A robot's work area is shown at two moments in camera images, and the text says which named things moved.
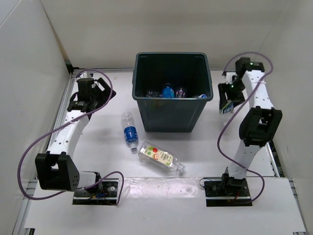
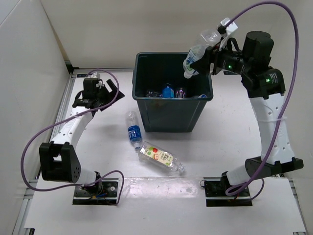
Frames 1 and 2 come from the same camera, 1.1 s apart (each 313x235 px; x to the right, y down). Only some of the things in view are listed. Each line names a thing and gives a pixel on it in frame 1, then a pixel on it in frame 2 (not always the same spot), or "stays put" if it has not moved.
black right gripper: (221, 89) → (203, 66)
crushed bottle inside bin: (179, 93) stays put
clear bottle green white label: (228, 107) → (207, 38)
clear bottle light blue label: (167, 92) stays put
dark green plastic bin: (190, 71) stays put
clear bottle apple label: (152, 153) stays put
